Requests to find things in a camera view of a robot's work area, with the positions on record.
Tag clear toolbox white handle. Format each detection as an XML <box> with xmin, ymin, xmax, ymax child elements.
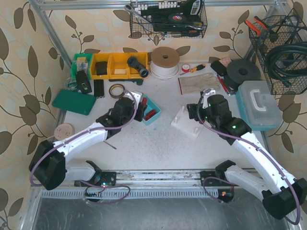
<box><xmin>236</xmin><ymin>80</ymin><xmax>283</xmax><ymax>131</ymax></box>

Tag red white tape roll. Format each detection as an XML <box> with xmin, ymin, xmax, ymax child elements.
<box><xmin>181</xmin><ymin>64</ymin><xmax>190</xmax><ymax>73</ymax></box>

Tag black green meter device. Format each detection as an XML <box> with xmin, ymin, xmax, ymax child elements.
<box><xmin>75</xmin><ymin>70</ymin><xmax>92</xmax><ymax>94</ymax></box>

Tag green storage bin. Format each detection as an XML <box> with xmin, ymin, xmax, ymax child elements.
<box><xmin>71</xmin><ymin>54</ymin><xmax>93</xmax><ymax>80</ymax></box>

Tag brown tape roll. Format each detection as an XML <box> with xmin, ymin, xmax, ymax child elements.
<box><xmin>108</xmin><ymin>84</ymin><xmax>125</xmax><ymax>99</ymax></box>

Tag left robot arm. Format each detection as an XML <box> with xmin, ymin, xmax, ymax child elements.
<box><xmin>29</xmin><ymin>90</ymin><xmax>143</xmax><ymax>190</ymax></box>

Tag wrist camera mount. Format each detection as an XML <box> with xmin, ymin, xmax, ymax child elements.
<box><xmin>124</xmin><ymin>90</ymin><xmax>143</xmax><ymax>107</ymax></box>
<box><xmin>201</xmin><ymin>88</ymin><xmax>216</xmax><ymax>109</ymax></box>

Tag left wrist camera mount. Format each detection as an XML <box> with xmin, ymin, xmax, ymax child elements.
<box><xmin>124</xmin><ymin>90</ymin><xmax>143</xmax><ymax>107</ymax></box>

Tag black electrical tape roll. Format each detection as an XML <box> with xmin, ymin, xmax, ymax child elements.
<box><xmin>167</xmin><ymin>13</ymin><xmax>187</xmax><ymax>24</ymax></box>

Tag black ribbed block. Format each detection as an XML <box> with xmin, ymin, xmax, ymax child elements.
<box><xmin>94</xmin><ymin>80</ymin><xmax>105</xmax><ymax>98</ymax></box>

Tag coiled black hose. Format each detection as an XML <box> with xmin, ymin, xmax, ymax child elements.
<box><xmin>266</xmin><ymin>14</ymin><xmax>307</xmax><ymax>83</ymax></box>

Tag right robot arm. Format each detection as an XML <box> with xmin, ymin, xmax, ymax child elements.
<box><xmin>187</xmin><ymin>89</ymin><xmax>307</xmax><ymax>225</ymax></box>

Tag metal nail pin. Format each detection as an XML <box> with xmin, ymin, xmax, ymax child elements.
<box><xmin>104</xmin><ymin>141</ymin><xmax>117</xmax><ymax>150</ymax></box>

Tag round beige power socket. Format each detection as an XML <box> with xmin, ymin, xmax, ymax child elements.
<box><xmin>54</xmin><ymin>123</ymin><xmax>75</xmax><ymax>140</ymax></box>

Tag light blue plastic box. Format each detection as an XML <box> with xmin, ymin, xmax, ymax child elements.
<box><xmin>142</xmin><ymin>94</ymin><xmax>161</xmax><ymax>126</ymax></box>

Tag yellow storage bin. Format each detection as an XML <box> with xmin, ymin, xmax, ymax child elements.
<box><xmin>90</xmin><ymin>52</ymin><xmax>149</xmax><ymax>80</ymax></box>

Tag orange handled pliers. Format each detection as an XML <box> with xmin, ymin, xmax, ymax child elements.
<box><xmin>244</xmin><ymin>15</ymin><xmax>269</xmax><ymax>35</ymax></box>

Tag long red spring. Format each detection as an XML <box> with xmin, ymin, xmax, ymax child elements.
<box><xmin>141</xmin><ymin>97</ymin><xmax>147</xmax><ymax>107</ymax></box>

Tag beige work glove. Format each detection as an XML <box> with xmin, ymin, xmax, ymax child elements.
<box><xmin>178</xmin><ymin>73</ymin><xmax>220</xmax><ymax>94</ymax></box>

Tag wire basket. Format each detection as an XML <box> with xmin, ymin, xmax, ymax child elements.
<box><xmin>244</xmin><ymin>14</ymin><xmax>307</xmax><ymax>95</ymax></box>
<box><xmin>124</xmin><ymin>0</ymin><xmax>208</xmax><ymax>41</ymax></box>

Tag top wire basket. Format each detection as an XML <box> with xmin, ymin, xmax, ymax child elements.
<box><xmin>124</xmin><ymin>0</ymin><xmax>208</xmax><ymax>41</ymax></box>

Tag grey pipe fitting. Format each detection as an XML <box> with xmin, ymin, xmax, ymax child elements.
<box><xmin>127</xmin><ymin>57</ymin><xmax>149</xmax><ymax>78</ymax></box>

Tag green plastic lid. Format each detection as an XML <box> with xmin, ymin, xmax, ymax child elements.
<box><xmin>52</xmin><ymin>89</ymin><xmax>96</xmax><ymax>115</ymax></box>

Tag white cable spool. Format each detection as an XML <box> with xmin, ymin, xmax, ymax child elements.
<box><xmin>150</xmin><ymin>46</ymin><xmax>180</xmax><ymax>81</ymax></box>

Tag black box in bin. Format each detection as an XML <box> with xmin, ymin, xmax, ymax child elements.
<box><xmin>95</xmin><ymin>61</ymin><xmax>107</xmax><ymax>75</ymax></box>

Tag right wire basket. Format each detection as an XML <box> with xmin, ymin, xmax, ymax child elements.
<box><xmin>244</xmin><ymin>14</ymin><xmax>307</xmax><ymax>95</ymax></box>

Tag black disc spool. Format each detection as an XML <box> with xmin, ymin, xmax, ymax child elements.
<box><xmin>224</xmin><ymin>59</ymin><xmax>261</xmax><ymax>90</ymax></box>

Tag yellow black screwdriver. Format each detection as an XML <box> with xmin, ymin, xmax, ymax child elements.
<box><xmin>180</xmin><ymin>64</ymin><xmax>206</xmax><ymax>76</ymax></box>

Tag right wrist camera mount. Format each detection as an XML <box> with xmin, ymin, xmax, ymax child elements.
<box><xmin>201</xmin><ymin>88</ymin><xmax>216</xmax><ymax>109</ymax></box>

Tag white peg board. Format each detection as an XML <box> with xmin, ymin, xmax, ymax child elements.
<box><xmin>171</xmin><ymin>106</ymin><xmax>203</xmax><ymax>138</ymax></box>

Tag silver wrench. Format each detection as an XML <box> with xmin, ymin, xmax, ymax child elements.
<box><xmin>124</xmin><ymin>5</ymin><xmax>152</xmax><ymax>24</ymax></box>

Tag green bin rail base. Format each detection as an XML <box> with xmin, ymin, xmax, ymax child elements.
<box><xmin>108</xmin><ymin>79</ymin><xmax>144</xmax><ymax>86</ymax></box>

